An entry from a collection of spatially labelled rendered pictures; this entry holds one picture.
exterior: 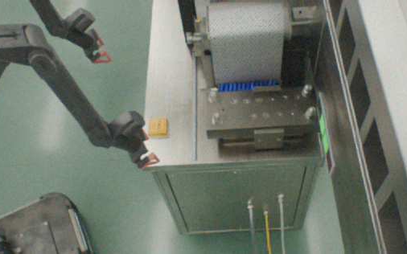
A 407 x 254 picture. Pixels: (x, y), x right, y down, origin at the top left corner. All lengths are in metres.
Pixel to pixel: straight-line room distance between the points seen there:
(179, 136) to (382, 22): 0.94
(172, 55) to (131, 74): 1.20
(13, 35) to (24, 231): 1.56
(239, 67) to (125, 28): 1.94
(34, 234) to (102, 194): 0.47
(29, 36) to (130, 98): 2.00
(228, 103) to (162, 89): 0.35
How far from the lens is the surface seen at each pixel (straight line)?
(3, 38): 0.98
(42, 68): 0.98
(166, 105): 1.73
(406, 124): 0.80
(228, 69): 1.54
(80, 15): 1.61
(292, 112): 1.53
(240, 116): 1.52
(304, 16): 1.45
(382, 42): 0.91
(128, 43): 3.27
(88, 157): 2.79
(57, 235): 2.37
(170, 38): 1.96
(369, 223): 0.97
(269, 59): 1.51
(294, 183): 1.79
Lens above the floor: 2.30
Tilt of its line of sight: 58 degrees down
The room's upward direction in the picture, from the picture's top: 10 degrees counter-clockwise
